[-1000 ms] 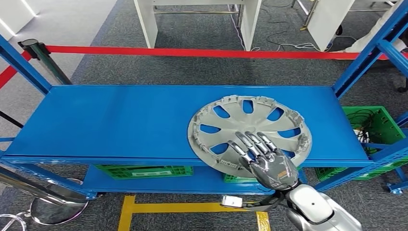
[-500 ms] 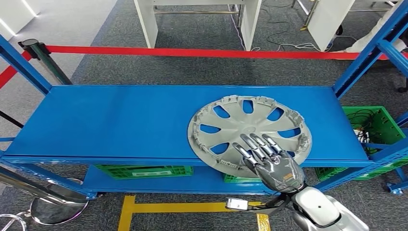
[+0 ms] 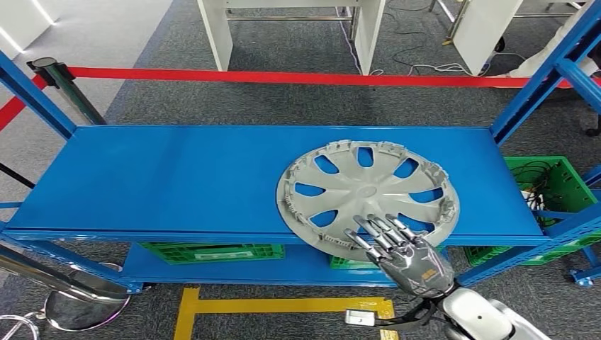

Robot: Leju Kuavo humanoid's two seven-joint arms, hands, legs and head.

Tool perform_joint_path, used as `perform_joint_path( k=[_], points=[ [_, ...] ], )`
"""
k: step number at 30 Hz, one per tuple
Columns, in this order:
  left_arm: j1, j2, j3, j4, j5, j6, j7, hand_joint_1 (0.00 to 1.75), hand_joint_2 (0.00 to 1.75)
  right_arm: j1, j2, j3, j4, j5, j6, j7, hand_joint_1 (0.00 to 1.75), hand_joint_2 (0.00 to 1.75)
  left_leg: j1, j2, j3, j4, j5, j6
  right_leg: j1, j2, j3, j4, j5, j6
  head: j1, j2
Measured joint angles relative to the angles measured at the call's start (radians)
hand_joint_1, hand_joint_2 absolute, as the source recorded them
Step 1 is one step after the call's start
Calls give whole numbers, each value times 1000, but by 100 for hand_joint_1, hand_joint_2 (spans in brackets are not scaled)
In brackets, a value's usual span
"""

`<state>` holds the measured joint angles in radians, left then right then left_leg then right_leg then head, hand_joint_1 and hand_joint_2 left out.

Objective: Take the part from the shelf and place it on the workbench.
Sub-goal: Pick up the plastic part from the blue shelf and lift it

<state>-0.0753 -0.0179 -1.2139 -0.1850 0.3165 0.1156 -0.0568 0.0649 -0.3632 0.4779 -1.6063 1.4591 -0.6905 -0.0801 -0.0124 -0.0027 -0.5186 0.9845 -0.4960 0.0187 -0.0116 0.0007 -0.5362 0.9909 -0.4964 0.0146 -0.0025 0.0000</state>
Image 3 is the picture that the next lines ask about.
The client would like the white power adapter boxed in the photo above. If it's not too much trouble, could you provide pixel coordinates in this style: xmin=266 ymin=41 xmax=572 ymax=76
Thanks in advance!
xmin=521 ymin=190 xmax=546 ymax=212

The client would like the chrome stanchion with round base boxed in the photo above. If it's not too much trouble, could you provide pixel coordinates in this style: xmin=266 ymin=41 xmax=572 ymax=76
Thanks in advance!
xmin=0 ymin=244 xmax=133 ymax=333

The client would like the white desk with angled legs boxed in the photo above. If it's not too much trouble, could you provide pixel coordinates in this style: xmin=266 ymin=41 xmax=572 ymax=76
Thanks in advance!
xmin=429 ymin=0 xmax=583 ymax=77

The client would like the black floor cable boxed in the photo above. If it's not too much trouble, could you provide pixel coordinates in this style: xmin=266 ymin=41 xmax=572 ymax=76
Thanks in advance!
xmin=383 ymin=4 xmax=444 ymax=70

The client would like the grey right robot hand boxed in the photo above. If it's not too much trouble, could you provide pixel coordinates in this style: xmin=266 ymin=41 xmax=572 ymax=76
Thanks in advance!
xmin=344 ymin=213 xmax=456 ymax=299

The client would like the thin black rod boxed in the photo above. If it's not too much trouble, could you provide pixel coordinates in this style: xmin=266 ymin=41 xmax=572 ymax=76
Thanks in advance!
xmin=0 ymin=161 xmax=37 ymax=191

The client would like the short red barrier belt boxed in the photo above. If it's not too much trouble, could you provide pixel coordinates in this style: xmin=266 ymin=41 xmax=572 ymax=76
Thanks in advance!
xmin=0 ymin=74 xmax=50 ymax=134

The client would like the blue metal shelf rack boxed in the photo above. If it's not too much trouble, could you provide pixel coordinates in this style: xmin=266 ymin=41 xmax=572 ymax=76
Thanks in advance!
xmin=0 ymin=0 xmax=601 ymax=301

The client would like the grey plastic wheel cover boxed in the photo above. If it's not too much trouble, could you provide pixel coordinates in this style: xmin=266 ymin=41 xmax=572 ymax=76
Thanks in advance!
xmin=276 ymin=140 xmax=461 ymax=263

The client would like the white floor cable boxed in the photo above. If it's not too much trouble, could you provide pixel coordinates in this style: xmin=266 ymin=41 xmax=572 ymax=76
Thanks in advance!
xmin=369 ymin=54 xmax=527 ymax=78

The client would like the black cable bundle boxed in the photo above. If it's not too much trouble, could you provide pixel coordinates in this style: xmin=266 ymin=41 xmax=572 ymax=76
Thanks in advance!
xmin=512 ymin=159 xmax=562 ymax=213

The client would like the green plastic crate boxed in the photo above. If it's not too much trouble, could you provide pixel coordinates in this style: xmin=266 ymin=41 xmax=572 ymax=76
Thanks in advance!
xmin=330 ymin=246 xmax=444 ymax=272
xmin=140 ymin=242 xmax=286 ymax=266
xmin=464 ymin=155 xmax=601 ymax=268

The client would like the white desk with steel rails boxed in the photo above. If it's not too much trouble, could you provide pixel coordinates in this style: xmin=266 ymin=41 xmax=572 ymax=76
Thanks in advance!
xmin=196 ymin=0 xmax=387 ymax=76

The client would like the long red barrier belt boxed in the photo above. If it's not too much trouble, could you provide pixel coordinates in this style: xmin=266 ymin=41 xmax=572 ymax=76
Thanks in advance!
xmin=67 ymin=66 xmax=601 ymax=90

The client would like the person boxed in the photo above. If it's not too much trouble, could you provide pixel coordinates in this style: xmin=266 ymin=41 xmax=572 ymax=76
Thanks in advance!
xmin=509 ymin=0 xmax=601 ymax=79

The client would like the yellow floor tape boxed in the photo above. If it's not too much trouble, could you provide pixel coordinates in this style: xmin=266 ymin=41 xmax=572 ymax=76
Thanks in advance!
xmin=174 ymin=287 xmax=400 ymax=340

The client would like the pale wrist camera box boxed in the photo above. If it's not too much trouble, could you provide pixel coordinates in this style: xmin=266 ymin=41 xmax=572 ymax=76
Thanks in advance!
xmin=346 ymin=310 xmax=376 ymax=327

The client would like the purple floor cable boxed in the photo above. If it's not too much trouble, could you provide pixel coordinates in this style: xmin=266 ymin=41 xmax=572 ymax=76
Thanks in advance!
xmin=335 ymin=6 xmax=364 ymax=75

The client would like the black-topped barrier post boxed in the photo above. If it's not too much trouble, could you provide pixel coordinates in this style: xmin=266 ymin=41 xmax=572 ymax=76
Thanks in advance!
xmin=26 ymin=57 xmax=108 ymax=126

